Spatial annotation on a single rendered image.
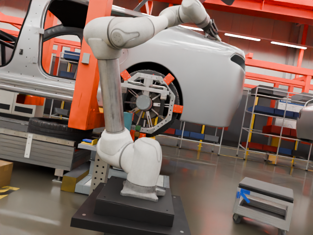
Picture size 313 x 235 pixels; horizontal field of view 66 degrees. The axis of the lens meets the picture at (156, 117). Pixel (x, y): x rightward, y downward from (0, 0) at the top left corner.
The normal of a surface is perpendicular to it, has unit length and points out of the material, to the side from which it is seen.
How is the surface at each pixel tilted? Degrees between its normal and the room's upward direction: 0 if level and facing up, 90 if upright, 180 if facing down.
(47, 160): 90
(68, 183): 90
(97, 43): 121
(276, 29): 90
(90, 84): 90
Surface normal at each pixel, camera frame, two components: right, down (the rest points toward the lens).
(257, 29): 0.00, 0.02
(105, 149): -0.61, 0.26
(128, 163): -0.60, -0.07
